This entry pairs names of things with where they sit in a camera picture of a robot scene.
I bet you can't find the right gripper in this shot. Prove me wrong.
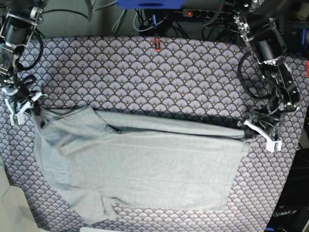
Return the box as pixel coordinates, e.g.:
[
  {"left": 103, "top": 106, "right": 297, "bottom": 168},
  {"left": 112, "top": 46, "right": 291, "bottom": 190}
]
[{"left": 1, "top": 84, "right": 30, "bottom": 109}]

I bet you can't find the black OpenArm box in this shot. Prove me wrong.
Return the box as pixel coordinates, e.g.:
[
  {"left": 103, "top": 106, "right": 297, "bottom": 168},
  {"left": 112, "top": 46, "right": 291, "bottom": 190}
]
[{"left": 272, "top": 149, "right": 309, "bottom": 232}]

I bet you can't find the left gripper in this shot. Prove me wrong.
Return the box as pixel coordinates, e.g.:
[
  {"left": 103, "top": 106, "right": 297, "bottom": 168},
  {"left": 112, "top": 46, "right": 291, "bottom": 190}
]
[{"left": 238, "top": 89, "right": 300, "bottom": 139}]

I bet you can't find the fan-patterned tablecloth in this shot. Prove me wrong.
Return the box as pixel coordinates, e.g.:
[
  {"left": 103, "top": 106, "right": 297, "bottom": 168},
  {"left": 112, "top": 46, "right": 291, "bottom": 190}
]
[{"left": 0, "top": 37, "right": 309, "bottom": 232}]

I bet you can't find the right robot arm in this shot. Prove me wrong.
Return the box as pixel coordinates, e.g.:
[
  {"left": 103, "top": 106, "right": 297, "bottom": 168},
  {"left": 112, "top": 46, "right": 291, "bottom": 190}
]
[{"left": 0, "top": 0, "right": 48, "bottom": 107}]

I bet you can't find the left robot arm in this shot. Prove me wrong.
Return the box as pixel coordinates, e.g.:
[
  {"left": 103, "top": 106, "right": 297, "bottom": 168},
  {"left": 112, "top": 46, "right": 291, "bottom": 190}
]
[{"left": 233, "top": 0, "right": 300, "bottom": 139}]

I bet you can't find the blue post at right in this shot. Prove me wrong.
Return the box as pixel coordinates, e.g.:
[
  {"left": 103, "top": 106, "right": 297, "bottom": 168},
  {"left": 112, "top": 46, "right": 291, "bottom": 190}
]
[{"left": 297, "top": 29, "right": 307, "bottom": 55}]

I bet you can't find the red clamp at right edge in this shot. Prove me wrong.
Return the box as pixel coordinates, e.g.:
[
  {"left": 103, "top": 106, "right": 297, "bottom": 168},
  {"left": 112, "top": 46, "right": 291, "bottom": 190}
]
[{"left": 306, "top": 60, "right": 309, "bottom": 78}]

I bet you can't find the white plastic bin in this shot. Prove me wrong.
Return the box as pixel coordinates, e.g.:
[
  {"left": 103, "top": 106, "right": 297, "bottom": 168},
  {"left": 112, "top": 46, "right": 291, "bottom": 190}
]
[{"left": 0, "top": 161, "right": 40, "bottom": 232}]

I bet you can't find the blue camera mount bracket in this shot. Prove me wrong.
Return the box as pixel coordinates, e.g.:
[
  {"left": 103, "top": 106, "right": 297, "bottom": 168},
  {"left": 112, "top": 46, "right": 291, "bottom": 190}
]
[{"left": 117, "top": 0, "right": 184, "bottom": 9}]

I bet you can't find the red table clamp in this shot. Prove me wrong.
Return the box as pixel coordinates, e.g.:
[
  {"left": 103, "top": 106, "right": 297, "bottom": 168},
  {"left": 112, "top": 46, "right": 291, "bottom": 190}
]
[{"left": 154, "top": 38, "right": 161, "bottom": 51}]

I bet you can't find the grey T-shirt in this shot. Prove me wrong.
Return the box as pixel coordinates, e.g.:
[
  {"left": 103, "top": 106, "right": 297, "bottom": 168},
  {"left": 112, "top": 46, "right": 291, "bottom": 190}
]
[{"left": 31, "top": 107, "right": 249, "bottom": 224}]

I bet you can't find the black power strip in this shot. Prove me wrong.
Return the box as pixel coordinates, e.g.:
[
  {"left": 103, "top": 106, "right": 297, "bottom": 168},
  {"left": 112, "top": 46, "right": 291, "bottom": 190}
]
[{"left": 181, "top": 9, "right": 215, "bottom": 19}]

